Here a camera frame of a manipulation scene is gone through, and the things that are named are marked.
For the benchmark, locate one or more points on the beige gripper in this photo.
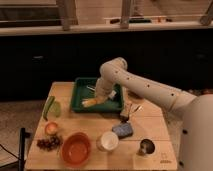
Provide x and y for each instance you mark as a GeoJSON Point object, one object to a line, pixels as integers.
{"type": "Point", "coordinates": [101, 95]}

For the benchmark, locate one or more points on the yellow banana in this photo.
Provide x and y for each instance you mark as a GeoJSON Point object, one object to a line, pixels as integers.
{"type": "Point", "coordinates": [89, 102]}

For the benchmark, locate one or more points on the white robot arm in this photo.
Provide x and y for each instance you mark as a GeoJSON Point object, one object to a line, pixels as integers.
{"type": "Point", "coordinates": [196, 143]}

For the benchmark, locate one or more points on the green plastic tray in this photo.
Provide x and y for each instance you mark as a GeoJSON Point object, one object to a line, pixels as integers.
{"type": "Point", "coordinates": [81, 91]}

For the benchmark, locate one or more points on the small brown block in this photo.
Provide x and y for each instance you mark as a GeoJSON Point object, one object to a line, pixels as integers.
{"type": "Point", "coordinates": [124, 115]}

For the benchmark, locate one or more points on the blue sponge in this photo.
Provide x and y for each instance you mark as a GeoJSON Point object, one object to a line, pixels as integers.
{"type": "Point", "coordinates": [123, 130]}

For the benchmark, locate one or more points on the light green vegetable piece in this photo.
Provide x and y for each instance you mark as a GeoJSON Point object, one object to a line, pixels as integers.
{"type": "Point", "coordinates": [56, 109]}

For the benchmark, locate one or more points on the white cup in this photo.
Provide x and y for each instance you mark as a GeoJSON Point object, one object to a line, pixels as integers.
{"type": "Point", "coordinates": [108, 141]}

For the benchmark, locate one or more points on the green pepper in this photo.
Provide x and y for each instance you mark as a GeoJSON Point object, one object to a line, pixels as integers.
{"type": "Point", "coordinates": [47, 106]}

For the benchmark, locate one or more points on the wooden table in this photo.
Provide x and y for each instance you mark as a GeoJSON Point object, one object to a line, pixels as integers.
{"type": "Point", "coordinates": [147, 123]}

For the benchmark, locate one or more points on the orange bowl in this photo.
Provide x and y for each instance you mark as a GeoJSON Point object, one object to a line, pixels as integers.
{"type": "Point", "coordinates": [75, 150]}

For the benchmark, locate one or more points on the red yellow apple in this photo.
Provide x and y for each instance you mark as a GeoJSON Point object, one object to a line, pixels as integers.
{"type": "Point", "coordinates": [51, 128]}

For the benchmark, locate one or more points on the metal cup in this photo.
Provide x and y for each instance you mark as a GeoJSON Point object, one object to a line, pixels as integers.
{"type": "Point", "coordinates": [147, 147]}

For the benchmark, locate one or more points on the dark grape bunch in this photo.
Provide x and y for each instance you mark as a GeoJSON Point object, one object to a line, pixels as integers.
{"type": "Point", "coordinates": [50, 143]}

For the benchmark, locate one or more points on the black stand on floor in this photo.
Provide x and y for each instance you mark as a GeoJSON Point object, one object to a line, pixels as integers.
{"type": "Point", "coordinates": [23, 136]}

